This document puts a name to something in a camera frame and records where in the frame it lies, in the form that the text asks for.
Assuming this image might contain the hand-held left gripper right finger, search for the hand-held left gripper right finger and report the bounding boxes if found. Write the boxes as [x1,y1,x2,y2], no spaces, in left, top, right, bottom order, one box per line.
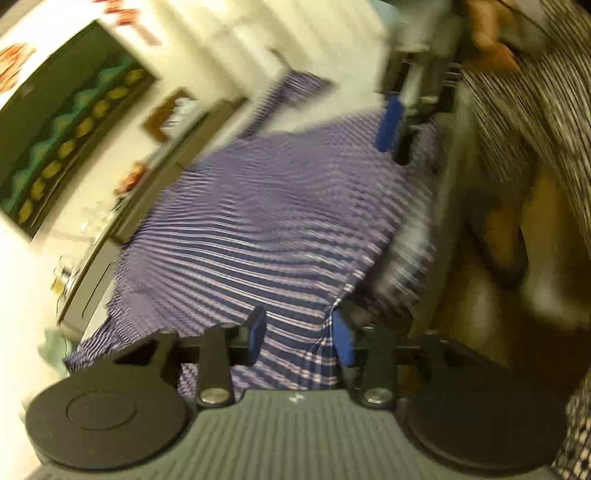
[332,302,483,409]

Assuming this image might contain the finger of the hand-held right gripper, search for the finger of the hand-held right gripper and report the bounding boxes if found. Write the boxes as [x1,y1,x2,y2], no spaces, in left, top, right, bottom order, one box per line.
[376,93,428,167]

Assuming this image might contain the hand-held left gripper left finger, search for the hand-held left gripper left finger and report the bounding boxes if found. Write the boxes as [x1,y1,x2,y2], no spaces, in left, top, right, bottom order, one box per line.
[113,305,269,409]

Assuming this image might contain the purple plaid shirt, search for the purple plaid shirt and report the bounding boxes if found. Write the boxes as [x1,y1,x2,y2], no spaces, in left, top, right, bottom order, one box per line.
[65,69,445,403]

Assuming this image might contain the person's right hand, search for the person's right hand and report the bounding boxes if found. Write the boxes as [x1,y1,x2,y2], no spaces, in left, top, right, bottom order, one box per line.
[464,0,520,73]

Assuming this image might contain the white curtain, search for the white curtain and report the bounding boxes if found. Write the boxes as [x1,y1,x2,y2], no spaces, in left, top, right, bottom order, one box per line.
[295,0,393,131]

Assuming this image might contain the person's patterned clothing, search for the person's patterned clothing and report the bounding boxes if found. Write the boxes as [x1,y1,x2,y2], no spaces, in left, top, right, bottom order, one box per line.
[462,0,591,480]

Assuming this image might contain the clear glass jars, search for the clear glass jars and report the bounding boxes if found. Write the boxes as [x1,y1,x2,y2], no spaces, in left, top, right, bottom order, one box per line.
[79,202,117,237]

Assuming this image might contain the fruit bowl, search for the fruit bowl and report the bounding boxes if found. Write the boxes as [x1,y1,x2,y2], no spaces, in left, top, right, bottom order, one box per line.
[115,162,149,195]

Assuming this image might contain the yellow glass cup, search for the yellow glass cup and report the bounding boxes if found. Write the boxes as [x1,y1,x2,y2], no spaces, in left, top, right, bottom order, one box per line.
[52,262,78,297]

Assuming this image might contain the green plastic chair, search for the green plastic chair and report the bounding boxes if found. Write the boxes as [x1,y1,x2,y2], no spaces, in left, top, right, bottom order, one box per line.
[38,329,71,366]

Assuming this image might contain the wooden framed board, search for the wooden framed board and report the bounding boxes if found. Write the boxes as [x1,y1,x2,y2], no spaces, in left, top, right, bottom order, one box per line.
[142,88,200,145]

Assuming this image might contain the red hanging ornament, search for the red hanging ornament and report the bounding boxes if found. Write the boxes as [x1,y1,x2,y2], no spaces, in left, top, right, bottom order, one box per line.
[92,0,160,43]

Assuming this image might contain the dark patterned wall hanging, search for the dark patterned wall hanging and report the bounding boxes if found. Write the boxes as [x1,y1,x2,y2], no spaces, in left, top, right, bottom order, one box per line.
[0,22,158,241]

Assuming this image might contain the red wall decoration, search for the red wall decoration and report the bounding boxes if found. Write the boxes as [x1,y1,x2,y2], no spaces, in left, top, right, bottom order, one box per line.
[0,43,34,89]

